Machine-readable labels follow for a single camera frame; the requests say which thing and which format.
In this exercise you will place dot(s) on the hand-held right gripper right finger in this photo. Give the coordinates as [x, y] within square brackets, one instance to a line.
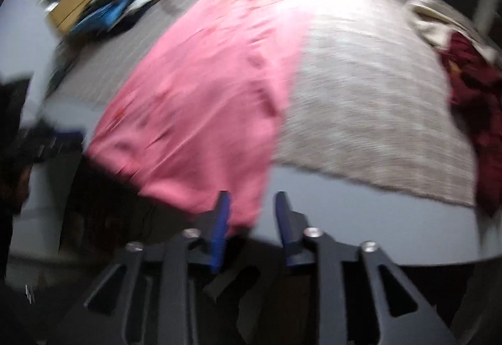
[283, 225]

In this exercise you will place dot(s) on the cream garment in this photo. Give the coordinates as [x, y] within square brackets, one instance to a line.
[435, 25]

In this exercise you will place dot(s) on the pink t-shirt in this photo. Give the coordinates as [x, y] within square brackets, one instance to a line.
[211, 94]

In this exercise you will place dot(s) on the maroon garment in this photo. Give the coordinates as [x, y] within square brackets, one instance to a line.
[476, 94]

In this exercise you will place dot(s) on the grey woven rug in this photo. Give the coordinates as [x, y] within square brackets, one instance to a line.
[364, 94]

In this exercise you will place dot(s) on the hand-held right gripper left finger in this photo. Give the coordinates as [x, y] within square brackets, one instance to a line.
[219, 225]

